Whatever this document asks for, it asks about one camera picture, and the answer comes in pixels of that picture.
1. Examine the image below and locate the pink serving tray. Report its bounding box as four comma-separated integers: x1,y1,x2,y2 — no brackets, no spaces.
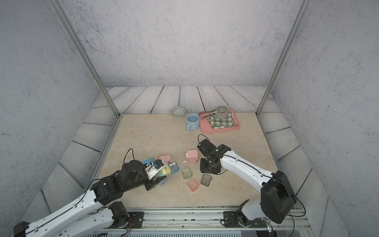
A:
198,110,240,133

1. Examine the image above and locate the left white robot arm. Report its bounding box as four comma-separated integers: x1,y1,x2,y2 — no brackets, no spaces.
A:
13,160,165,237

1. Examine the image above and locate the blue transparent tray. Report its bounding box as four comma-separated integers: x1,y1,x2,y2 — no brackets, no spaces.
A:
169,162,179,174

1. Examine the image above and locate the metal spoon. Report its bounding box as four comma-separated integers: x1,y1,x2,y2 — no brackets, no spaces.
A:
231,111,238,126

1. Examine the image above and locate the patterned ceramic bowl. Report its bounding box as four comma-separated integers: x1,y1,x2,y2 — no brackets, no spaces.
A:
171,106,187,118

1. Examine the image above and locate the striped ceramic cup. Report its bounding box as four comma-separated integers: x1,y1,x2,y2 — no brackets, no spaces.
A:
211,106,229,120

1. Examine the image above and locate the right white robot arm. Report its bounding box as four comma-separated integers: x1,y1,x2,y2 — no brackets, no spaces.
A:
197,139,297,227

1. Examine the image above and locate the green transparent tray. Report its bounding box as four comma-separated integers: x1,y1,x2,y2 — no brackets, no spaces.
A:
181,167,193,180

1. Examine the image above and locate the grey transparent tray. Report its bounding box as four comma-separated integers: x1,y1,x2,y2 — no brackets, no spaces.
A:
200,173,212,187

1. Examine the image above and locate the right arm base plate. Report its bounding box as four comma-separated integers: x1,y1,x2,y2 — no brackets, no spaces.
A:
220,211,266,228

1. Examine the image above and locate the pink pencil sharpener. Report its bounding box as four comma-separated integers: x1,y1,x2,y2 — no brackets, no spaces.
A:
159,155,172,164
183,149,199,163

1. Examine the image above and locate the green checkered cloth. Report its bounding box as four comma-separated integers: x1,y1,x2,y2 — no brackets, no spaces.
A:
207,112,233,129

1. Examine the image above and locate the blue pencil sharpener lying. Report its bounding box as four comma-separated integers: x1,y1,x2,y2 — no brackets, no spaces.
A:
159,177,167,186

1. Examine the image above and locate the blue pencil sharpener round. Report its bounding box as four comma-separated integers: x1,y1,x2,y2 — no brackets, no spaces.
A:
142,158,154,165

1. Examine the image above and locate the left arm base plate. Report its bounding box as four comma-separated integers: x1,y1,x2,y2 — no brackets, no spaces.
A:
118,211,145,229

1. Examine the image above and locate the light blue mug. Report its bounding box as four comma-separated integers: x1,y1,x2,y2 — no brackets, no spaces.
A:
186,114,200,131

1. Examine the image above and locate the green yellow pencil sharpener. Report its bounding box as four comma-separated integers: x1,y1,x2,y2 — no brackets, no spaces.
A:
155,164,172,178

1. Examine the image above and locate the red transparent tray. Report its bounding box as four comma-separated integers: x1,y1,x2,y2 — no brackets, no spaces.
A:
186,178,200,192

